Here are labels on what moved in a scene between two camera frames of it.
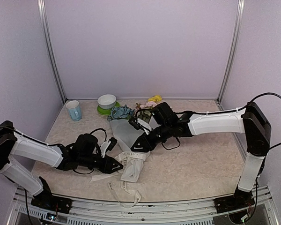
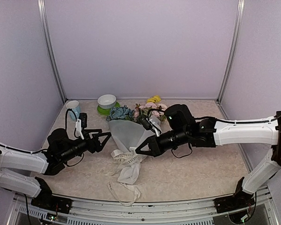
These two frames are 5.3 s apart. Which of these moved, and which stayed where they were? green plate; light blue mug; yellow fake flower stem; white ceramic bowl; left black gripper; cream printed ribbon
Moved: cream printed ribbon; left black gripper
Stayed: light blue mug; white ceramic bowl; yellow fake flower stem; green plate
